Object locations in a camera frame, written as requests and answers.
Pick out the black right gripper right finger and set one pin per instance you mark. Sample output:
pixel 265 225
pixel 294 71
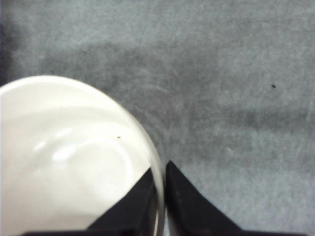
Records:
pixel 245 201

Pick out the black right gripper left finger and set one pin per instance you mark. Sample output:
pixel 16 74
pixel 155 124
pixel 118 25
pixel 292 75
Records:
pixel 133 215

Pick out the beige ceramic bowl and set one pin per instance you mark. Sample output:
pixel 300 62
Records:
pixel 68 154

